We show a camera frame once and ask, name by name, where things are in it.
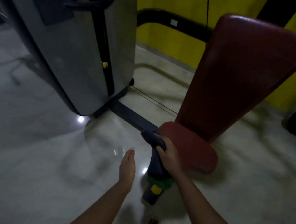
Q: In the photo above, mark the person's right hand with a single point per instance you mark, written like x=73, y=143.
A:
x=170, y=160

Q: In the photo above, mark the person's left hand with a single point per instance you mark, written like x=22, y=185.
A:
x=127, y=170

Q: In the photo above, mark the dark grey green cloth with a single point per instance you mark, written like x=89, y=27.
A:
x=156, y=166

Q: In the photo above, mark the maroon padded backrest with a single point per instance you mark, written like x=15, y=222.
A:
x=240, y=71

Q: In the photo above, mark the person's right forearm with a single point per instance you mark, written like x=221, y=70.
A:
x=204, y=211

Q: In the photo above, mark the yellow weight selector pin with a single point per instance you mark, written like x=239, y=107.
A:
x=105, y=65

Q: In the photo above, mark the grey weight stack tower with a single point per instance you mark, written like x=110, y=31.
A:
x=75, y=57

